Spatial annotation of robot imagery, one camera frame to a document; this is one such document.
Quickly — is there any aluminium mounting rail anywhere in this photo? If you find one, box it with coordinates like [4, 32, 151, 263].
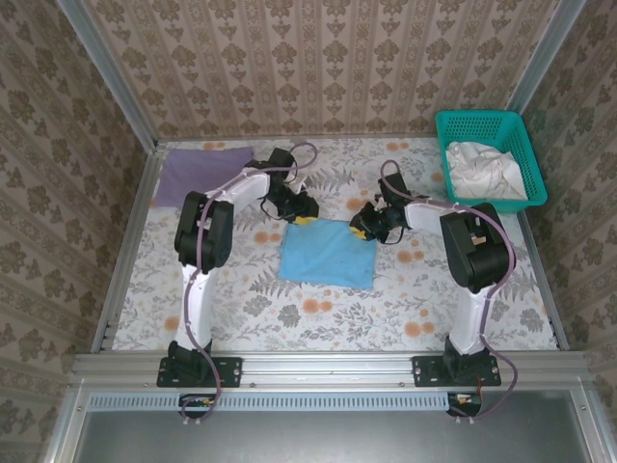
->
[69, 350, 592, 387]

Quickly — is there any floral patterned tablecloth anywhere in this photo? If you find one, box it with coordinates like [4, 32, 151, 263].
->
[111, 137, 560, 352]

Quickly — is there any teal plastic basket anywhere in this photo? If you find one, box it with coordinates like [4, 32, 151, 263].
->
[435, 110, 550, 214]

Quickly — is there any folded purple t-shirt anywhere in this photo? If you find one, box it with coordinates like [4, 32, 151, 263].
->
[154, 147, 255, 208]

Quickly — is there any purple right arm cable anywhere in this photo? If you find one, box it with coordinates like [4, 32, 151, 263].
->
[379, 160, 522, 425]

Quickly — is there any light blue t-shirt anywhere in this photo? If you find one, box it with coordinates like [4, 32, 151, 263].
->
[278, 217, 378, 290]

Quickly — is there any white slotted cable duct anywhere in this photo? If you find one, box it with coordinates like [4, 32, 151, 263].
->
[89, 391, 476, 412]

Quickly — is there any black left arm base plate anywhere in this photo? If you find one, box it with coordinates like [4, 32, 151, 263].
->
[156, 355, 244, 389]

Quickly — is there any crumpled white t-shirt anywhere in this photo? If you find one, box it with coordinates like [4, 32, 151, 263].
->
[443, 140, 529, 202]

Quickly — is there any aluminium frame post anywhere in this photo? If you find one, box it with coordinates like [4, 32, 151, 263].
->
[57, 0, 160, 149]
[505, 0, 587, 115]

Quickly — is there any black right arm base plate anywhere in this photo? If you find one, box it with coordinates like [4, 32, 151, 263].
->
[412, 355, 502, 389]

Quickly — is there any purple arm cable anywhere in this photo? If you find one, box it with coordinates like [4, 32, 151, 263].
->
[379, 160, 522, 425]
[180, 142, 319, 428]

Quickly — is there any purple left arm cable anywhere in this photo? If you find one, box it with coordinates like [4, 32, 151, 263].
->
[180, 142, 319, 428]

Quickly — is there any grey metal panel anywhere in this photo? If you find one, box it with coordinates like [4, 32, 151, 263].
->
[42, 390, 617, 463]

